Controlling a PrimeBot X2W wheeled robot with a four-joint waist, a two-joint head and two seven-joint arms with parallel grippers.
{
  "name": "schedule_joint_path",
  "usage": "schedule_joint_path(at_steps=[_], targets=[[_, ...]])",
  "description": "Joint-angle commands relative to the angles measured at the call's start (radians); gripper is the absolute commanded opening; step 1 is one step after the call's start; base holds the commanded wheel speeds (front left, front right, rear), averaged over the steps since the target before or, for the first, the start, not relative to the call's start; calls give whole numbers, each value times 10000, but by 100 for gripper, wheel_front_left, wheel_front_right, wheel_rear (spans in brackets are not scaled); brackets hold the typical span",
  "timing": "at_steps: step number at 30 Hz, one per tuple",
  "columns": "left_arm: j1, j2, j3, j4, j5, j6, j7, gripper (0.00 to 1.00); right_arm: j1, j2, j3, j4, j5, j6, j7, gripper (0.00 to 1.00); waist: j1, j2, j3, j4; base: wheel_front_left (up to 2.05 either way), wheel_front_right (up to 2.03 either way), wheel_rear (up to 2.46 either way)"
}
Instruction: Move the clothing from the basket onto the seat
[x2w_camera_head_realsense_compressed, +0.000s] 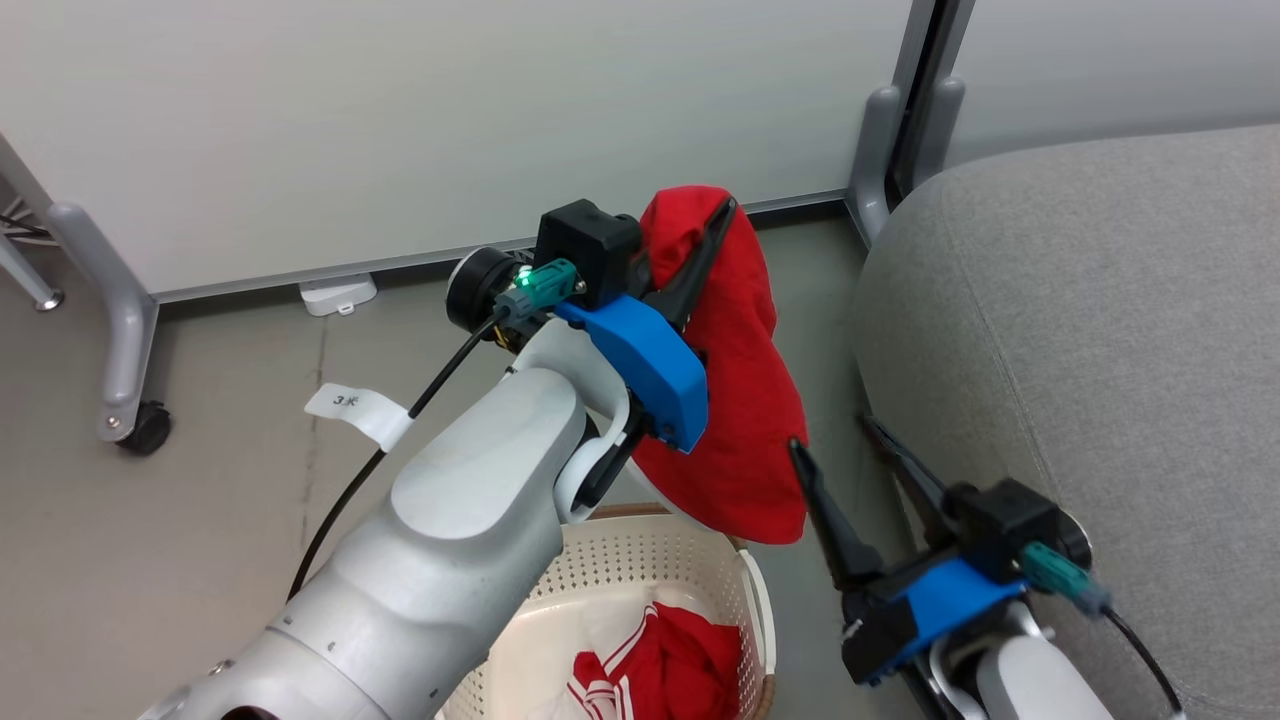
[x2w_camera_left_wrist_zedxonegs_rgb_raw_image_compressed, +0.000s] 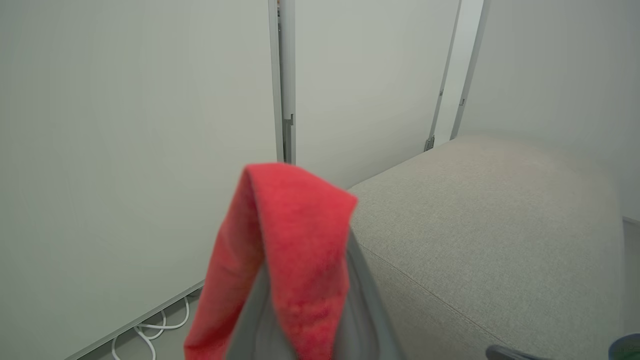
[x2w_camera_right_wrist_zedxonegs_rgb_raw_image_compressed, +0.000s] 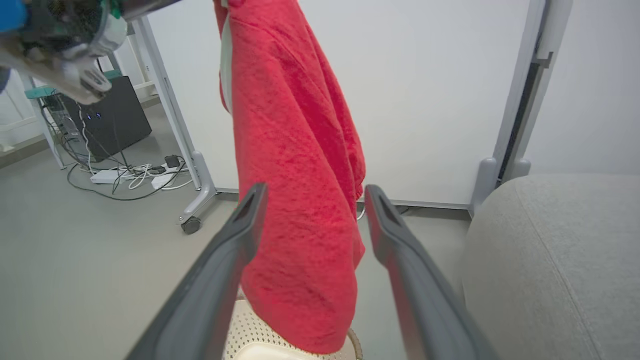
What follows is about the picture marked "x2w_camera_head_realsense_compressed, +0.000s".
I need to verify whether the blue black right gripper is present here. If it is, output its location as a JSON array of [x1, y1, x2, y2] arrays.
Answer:
[[788, 413, 1028, 689]]

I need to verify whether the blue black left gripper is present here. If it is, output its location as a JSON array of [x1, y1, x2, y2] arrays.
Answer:
[[553, 196, 739, 455]]

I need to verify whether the plain red garment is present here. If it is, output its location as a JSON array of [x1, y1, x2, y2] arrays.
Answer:
[[630, 185, 809, 546]]

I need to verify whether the red white striped garment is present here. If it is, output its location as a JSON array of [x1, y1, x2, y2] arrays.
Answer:
[[505, 598, 746, 720]]

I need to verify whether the cream perforated laundry basket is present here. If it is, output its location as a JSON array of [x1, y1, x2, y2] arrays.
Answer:
[[435, 503, 777, 720]]

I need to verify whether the grey fabric sofa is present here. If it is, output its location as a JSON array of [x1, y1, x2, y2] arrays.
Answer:
[[852, 125, 1280, 720]]

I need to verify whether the white plastic floor fitting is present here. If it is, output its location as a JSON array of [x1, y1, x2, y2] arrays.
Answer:
[[299, 272, 380, 318]]

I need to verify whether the grey partition leg with caster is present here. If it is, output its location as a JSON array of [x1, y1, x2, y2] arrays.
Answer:
[[45, 200, 173, 458]]

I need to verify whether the thin grey partition leg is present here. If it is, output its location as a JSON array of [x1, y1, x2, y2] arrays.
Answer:
[[0, 130, 67, 312]]

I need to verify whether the black cable with green plug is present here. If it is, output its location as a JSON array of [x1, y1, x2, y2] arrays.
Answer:
[[1020, 542, 1188, 717]]

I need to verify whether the black cable with white tag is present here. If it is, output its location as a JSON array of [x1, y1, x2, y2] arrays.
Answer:
[[288, 258, 583, 603]]

